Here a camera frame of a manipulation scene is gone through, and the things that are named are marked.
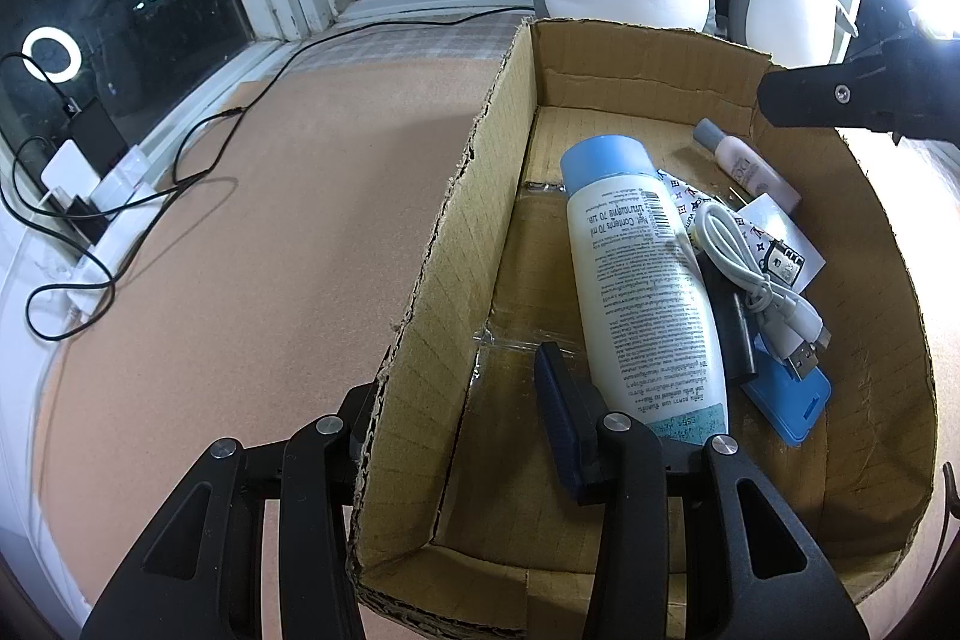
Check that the white power strip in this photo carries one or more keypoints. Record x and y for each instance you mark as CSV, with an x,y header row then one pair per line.
x,y
120,220

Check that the white bottle with blue cap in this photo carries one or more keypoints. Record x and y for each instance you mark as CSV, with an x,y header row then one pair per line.
x,y
645,280

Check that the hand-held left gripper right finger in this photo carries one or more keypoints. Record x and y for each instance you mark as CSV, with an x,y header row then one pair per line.
x,y
559,419

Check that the white patterned pouch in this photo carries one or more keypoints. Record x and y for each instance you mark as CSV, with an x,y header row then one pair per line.
x,y
679,194

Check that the white wall charger plug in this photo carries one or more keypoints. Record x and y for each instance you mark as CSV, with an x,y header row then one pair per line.
x,y
772,216

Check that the black power adapter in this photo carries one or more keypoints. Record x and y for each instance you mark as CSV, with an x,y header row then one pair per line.
x,y
86,216

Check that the cardboard box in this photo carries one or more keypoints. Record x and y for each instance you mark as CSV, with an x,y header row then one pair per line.
x,y
465,280

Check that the black rectangular device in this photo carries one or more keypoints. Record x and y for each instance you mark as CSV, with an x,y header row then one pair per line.
x,y
101,130

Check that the grey checked cloth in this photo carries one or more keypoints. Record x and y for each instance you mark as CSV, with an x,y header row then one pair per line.
x,y
420,34

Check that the blue plastic case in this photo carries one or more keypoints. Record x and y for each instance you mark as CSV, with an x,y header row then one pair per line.
x,y
795,407

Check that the small pink bottle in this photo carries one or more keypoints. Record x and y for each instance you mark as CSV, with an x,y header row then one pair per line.
x,y
754,171

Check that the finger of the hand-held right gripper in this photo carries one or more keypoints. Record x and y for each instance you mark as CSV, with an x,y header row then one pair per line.
x,y
817,96

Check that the white power adapter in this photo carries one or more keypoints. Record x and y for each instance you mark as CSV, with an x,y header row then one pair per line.
x,y
71,168

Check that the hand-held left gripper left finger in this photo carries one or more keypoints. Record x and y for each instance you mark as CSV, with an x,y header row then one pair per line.
x,y
358,411

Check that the black rectangular object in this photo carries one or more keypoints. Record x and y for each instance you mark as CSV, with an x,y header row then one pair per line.
x,y
731,325

